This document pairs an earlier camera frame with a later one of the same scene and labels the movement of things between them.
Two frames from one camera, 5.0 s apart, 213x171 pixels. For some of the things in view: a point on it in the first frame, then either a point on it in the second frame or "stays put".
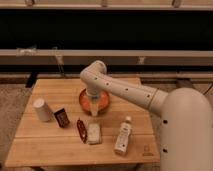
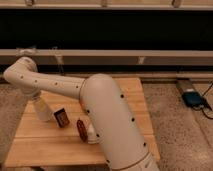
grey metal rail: (110, 57) stays put
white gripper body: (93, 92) to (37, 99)
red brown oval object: (81, 130) stays put
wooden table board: (58, 128) stays put
